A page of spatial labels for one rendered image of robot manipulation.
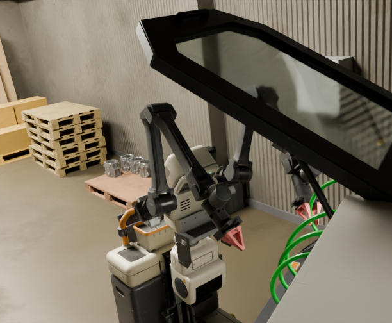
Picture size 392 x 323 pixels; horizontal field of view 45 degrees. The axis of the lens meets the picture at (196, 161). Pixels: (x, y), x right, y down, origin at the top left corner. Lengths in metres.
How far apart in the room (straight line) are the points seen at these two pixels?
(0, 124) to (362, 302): 7.48
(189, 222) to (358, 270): 1.36
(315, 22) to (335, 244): 2.98
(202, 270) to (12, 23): 7.63
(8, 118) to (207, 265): 6.10
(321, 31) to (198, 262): 2.14
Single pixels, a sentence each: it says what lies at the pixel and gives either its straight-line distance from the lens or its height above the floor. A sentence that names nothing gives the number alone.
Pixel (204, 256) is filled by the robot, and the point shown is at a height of 0.86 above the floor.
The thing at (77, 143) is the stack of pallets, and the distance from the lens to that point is 6.49.
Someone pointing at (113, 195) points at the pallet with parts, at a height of 0.11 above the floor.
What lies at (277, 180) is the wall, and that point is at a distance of 4.40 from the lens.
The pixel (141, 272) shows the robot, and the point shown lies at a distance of 2.42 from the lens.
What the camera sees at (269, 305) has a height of 0.95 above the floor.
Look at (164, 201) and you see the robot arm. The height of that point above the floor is 1.26.
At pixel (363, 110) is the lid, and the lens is 1.53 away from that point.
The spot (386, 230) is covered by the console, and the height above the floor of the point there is 1.55.
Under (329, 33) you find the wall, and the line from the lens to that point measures 3.71.
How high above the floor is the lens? 2.00
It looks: 19 degrees down
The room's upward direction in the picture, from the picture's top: 7 degrees counter-clockwise
